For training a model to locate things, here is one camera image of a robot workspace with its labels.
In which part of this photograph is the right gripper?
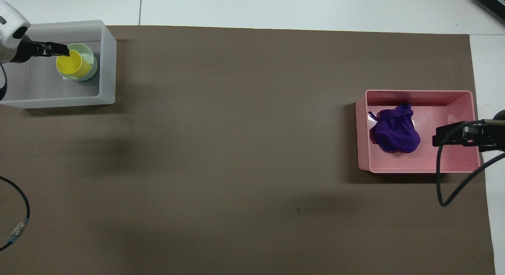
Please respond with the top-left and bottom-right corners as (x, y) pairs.
(479, 109), (505, 152)

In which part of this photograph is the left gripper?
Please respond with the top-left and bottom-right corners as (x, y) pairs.
(9, 34), (41, 64)

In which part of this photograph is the yellow plastic cup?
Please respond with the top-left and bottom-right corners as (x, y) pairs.
(56, 49), (94, 79)

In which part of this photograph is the pink plastic box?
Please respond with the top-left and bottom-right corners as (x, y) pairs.
(355, 89), (481, 174)

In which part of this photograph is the translucent grey plastic bin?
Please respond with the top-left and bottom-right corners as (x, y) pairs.
(0, 20), (117, 109)

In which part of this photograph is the light green plastic cup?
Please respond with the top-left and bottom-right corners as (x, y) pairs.
(57, 43), (98, 81)

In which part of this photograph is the grey ribbed device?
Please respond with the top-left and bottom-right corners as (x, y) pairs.
(471, 0), (505, 19)

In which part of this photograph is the black cable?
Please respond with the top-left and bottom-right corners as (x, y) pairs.
(0, 64), (8, 101)
(436, 120), (505, 207)
(0, 176), (31, 252)

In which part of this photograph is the purple drawstring pouch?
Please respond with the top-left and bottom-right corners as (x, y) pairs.
(368, 102), (421, 154)

